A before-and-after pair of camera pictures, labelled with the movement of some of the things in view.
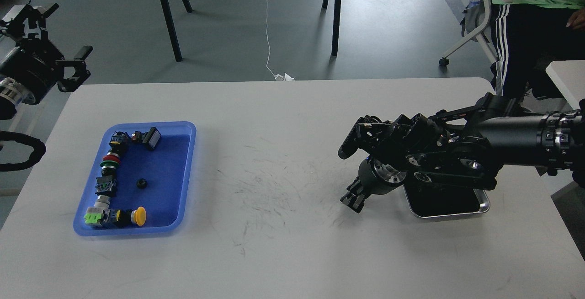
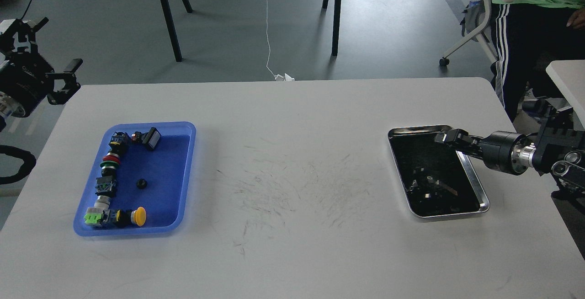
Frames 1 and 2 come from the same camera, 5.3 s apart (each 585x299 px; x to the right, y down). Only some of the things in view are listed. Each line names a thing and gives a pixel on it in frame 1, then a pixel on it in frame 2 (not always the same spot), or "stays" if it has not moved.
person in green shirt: (536, 16) stays
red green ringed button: (110, 162) stays
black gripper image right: (377, 178) -> (497, 147)
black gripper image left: (34, 66) -> (23, 76)
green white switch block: (100, 214) stays
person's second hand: (577, 20) stays
